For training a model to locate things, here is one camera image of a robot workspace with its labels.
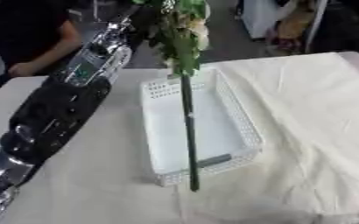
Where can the white cabinet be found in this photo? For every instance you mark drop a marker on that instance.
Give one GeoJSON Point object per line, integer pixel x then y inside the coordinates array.
{"type": "Point", "coordinates": [258, 16]}

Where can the silver and black robot left arm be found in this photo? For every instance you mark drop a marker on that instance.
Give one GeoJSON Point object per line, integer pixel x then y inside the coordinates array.
{"type": "Point", "coordinates": [60, 108]}

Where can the person's forearm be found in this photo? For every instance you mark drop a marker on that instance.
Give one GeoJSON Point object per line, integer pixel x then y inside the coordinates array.
{"type": "Point", "coordinates": [55, 49]}

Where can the artificial flower with green stem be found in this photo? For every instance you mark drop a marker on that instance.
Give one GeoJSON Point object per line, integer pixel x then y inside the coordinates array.
{"type": "Point", "coordinates": [189, 122]}

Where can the black bag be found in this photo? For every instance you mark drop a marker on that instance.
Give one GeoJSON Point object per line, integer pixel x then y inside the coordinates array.
{"type": "Point", "coordinates": [346, 26]}

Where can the person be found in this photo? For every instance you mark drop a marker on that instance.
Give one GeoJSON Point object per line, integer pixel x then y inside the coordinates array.
{"type": "Point", "coordinates": [19, 26]}

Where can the yellow and pink bundle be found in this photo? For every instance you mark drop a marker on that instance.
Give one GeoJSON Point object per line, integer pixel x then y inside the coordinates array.
{"type": "Point", "coordinates": [293, 27]}

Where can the small grey flat bar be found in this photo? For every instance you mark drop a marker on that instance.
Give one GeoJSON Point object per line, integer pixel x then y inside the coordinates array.
{"type": "Point", "coordinates": [214, 160]}

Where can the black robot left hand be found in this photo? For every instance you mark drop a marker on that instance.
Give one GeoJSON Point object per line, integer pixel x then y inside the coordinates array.
{"type": "Point", "coordinates": [143, 20]}

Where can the white perforated plastic basket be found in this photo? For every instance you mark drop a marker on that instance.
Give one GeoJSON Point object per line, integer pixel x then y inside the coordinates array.
{"type": "Point", "coordinates": [182, 131]}

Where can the person's hand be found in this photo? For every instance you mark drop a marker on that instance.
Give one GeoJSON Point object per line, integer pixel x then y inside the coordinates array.
{"type": "Point", "coordinates": [22, 69]}

